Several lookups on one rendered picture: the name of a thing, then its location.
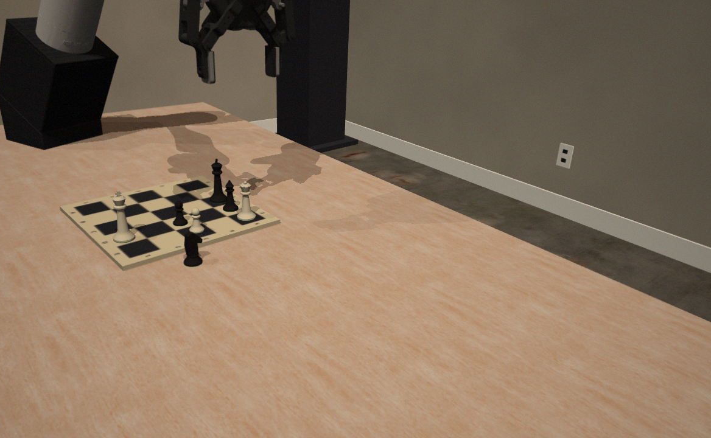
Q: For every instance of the white pawn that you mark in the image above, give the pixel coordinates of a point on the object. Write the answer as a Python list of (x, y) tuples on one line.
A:
[(196, 226)]

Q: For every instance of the white chess king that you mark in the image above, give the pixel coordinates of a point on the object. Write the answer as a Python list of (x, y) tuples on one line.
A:
[(123, 234)]

